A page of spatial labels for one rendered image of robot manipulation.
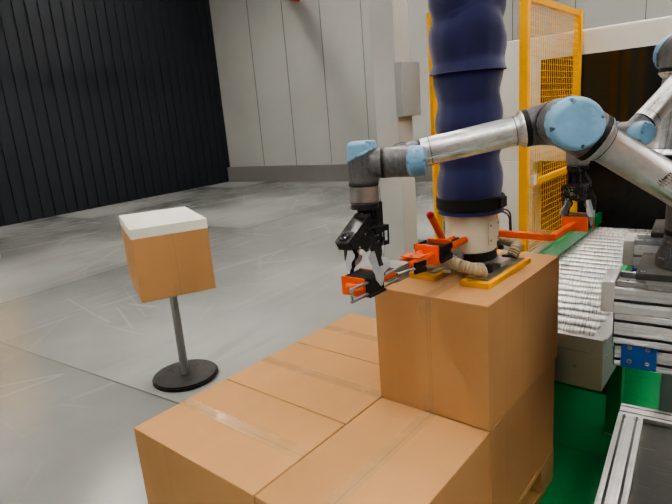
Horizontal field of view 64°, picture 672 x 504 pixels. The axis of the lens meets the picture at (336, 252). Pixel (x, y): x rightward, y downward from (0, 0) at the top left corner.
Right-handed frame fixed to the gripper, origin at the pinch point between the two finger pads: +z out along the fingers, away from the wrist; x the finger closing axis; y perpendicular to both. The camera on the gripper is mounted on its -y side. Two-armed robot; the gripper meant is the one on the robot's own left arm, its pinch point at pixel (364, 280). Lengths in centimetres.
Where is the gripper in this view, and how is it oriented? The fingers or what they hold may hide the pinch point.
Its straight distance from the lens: 138.2
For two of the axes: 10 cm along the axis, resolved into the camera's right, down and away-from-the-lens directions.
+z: 0.7, 9.7, 2.4
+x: -7.6, -1.0, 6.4
